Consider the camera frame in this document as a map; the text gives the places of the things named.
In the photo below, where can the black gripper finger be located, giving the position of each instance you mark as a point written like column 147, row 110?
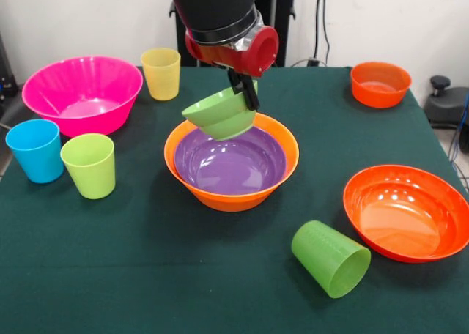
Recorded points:
column 251, row 96
column 236, row 83

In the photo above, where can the large pink bowl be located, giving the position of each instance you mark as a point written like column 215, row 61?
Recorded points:
column 82, row 92

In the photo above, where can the yellow cup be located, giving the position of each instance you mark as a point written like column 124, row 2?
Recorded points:
column 160, row 74

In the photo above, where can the lime green cup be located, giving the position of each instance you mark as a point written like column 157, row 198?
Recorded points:
column 89, row 165

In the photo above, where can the small green bowl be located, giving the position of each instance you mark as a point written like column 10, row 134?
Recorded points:
column 220, row 114

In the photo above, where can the wide red-orange bowl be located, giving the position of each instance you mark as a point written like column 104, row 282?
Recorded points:
column 403, row 217

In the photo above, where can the blue cup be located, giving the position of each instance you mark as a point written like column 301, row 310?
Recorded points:
column 36, row 151

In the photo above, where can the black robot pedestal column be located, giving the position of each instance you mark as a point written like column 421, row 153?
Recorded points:
column 282, row 19

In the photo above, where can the small orange bowl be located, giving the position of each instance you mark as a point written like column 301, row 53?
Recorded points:
column 381, row 92

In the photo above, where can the dark equipment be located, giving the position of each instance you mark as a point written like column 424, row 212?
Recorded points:
column 5, row 81

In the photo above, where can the large orange bowl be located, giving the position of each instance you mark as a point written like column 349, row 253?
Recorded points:
column 227, row 203

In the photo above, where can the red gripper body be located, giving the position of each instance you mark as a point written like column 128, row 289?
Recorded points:
column 260, row 52

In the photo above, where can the dark green tablecloth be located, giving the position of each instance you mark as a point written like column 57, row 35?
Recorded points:
column 146, row 275

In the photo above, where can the black stand base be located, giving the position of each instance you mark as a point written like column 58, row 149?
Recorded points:
column 445, row 103

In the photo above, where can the purple bowl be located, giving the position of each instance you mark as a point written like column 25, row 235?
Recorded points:
column 231, row 165

